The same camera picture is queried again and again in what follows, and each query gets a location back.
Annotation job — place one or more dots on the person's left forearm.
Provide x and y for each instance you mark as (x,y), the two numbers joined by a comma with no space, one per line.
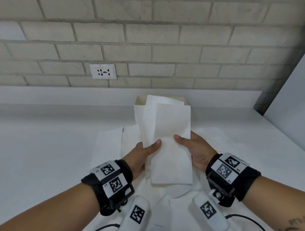
(54,209)

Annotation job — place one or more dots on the white right wrist camera pod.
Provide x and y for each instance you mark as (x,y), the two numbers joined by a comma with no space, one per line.
(209,210)

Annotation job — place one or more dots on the person's right forearm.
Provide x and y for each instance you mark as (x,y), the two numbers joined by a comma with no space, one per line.
(274,202)

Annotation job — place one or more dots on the person's left thumb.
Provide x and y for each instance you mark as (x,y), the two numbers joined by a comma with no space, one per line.
(154,146)

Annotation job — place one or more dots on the pile of white napkins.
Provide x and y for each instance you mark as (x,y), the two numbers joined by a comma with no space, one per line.
(178,202)

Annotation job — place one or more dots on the person's right hand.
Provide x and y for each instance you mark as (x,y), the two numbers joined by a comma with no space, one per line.
(200,152)

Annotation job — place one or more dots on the black left wrist band with markers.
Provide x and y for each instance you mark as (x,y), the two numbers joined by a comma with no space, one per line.
(112,183)

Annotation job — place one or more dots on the white panel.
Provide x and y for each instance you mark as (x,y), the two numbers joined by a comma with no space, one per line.
(286,107)

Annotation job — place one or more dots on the white wrist camera pod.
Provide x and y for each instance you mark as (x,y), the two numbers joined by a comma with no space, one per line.
(137,214)
(209,210)

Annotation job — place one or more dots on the black right wrist band with markers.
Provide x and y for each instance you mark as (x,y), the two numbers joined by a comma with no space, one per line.
(228,175)

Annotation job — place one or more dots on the black wrist band with markers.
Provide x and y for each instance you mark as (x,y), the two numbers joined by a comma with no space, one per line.
(228,175)
(112,183)

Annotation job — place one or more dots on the person's right thumb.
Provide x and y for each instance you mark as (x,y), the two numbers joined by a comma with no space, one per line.
(182,140)

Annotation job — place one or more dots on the person's left hand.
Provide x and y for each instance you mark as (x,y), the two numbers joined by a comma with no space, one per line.
(136,159)

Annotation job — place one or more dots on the beige cardboard box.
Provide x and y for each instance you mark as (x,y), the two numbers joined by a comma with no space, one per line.
(140,100)

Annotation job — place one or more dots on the white paper napkin bundle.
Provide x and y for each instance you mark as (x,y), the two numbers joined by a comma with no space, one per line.
(170,123)

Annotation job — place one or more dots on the white wall socket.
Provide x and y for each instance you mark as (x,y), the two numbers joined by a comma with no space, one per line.
(103,71)

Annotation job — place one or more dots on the white left wrist camera pod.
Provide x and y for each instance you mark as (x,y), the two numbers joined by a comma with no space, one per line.
(137,214)

